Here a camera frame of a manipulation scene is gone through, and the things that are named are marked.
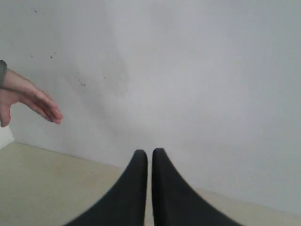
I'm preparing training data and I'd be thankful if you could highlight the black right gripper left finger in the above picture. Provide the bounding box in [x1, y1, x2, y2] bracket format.
[67, 150, 148, 226]

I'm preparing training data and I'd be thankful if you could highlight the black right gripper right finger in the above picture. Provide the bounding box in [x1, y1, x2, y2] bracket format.
[151, 148, 240, 226]

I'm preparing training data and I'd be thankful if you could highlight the person's bare hand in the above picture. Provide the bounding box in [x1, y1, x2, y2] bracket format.
[0, 69, 63, 128]

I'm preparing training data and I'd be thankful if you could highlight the grey sleeved forearm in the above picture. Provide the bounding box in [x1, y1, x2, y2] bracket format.
[0, 60, 8, 88]

